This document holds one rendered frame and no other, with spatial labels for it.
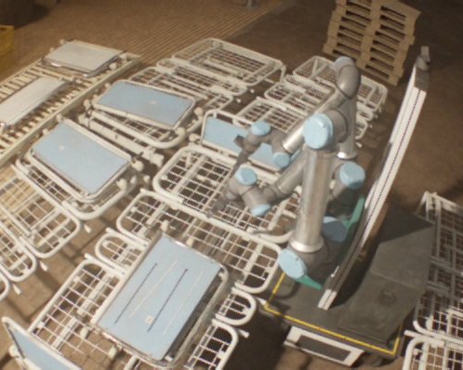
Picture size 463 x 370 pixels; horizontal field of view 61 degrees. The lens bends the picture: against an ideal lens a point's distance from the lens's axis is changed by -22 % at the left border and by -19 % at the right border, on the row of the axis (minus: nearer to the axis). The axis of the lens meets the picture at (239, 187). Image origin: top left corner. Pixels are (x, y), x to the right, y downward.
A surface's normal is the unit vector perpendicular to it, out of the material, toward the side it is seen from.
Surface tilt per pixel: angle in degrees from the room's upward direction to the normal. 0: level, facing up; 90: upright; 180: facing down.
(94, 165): 8
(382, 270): 0
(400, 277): 0
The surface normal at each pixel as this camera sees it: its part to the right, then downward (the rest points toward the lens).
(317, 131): -0.71, 0.23
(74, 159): 0.10, -0.68
